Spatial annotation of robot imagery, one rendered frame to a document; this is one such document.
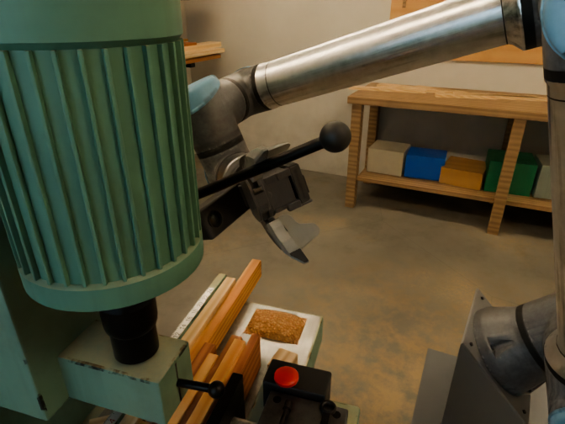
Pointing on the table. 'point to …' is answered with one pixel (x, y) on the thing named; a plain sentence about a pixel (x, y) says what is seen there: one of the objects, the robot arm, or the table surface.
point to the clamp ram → (230, 404)
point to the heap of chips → (276, 325)
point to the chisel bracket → (126, 375)
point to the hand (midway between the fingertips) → (282, 212)
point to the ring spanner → (326, 410)
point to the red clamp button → (286, 377)
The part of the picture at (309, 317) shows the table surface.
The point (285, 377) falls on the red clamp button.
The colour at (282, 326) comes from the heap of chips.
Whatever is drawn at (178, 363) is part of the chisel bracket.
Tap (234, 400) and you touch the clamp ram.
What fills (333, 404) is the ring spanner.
